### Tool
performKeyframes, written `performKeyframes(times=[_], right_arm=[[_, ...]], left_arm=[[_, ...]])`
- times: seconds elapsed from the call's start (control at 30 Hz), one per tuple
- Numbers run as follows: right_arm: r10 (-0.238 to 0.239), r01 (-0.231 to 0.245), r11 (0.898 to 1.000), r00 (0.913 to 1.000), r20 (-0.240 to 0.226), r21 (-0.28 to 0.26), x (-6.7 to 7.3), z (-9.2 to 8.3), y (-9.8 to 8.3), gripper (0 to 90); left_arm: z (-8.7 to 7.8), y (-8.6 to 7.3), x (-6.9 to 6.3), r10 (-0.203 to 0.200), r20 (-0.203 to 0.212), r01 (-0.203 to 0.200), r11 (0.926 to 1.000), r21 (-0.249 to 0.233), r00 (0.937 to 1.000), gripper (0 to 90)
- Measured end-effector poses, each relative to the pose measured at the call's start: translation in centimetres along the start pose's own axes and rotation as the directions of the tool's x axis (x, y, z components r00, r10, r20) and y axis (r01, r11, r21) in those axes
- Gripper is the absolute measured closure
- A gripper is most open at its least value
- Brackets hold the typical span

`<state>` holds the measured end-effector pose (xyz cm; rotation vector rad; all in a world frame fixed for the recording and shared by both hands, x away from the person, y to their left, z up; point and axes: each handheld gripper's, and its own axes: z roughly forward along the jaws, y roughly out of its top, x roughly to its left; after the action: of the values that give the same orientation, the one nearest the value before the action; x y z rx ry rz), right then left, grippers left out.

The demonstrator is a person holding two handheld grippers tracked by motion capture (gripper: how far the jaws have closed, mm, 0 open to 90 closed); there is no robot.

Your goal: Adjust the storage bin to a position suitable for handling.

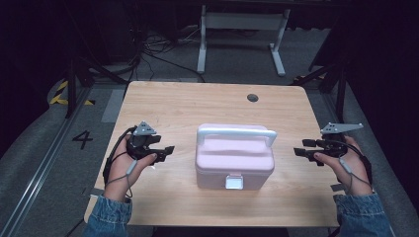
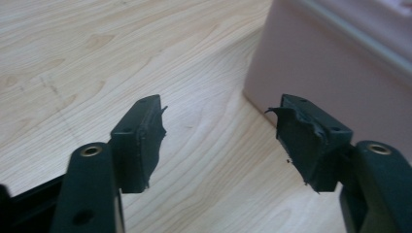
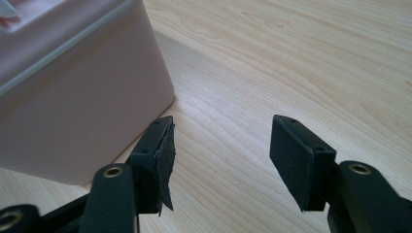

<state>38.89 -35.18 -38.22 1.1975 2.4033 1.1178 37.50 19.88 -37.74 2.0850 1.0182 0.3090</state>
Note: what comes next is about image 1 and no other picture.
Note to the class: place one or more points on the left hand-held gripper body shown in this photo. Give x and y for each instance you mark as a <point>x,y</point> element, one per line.
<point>141,144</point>

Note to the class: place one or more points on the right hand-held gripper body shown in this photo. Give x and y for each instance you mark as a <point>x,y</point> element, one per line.
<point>332,146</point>

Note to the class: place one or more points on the person's left hand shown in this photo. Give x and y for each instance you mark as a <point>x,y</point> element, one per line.
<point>122,171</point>

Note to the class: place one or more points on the person's right hand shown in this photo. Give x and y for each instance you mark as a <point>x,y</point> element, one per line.
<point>354,171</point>

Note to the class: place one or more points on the grey floor tape patch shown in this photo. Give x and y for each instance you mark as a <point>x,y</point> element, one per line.
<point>113,106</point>

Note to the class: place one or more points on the black metal stand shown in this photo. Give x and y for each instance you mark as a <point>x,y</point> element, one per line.
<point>339,89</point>
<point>71,85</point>

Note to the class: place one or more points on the metal floor rail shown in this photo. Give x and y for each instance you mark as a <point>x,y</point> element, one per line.
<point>39,168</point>

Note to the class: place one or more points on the white metal desk frame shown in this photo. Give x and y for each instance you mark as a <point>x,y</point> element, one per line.
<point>243,20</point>

